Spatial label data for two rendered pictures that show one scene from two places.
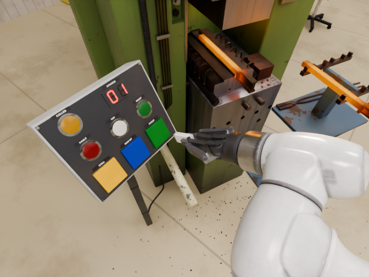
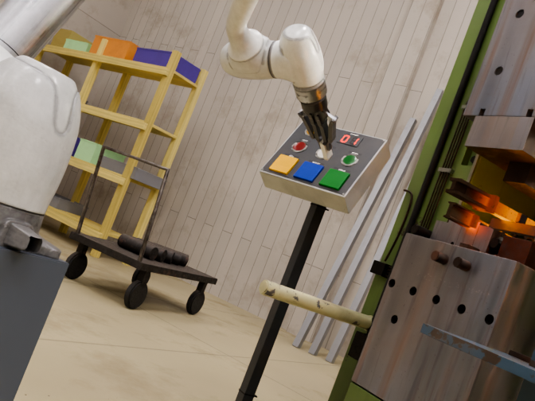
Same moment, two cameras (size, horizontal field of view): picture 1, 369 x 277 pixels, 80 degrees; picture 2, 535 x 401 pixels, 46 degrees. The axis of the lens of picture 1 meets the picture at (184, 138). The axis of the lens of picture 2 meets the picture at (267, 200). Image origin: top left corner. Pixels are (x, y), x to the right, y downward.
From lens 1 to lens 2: 205 cm
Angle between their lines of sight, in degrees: 90
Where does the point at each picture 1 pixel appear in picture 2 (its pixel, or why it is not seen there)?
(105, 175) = (283, 159)
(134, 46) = (421, 173)
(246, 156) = not seen: hidden behind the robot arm
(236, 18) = (481, 138)
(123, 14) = (430, 142)
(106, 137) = (313, 149)
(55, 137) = (302, 129)
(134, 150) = (310, 168)
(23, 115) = not seen: outside the picture
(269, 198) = not seen: hidden behind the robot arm
